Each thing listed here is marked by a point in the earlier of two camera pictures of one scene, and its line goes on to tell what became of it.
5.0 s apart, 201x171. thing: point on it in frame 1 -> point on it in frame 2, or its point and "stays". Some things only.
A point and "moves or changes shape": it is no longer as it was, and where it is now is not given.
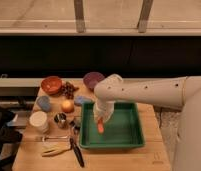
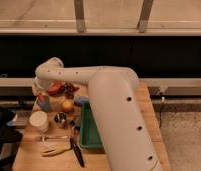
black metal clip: x=75 y=128 stays
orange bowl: x=51 y=85 stays
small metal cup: x=60 y=119 stays
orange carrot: x=100 y=125 moves or changes shape
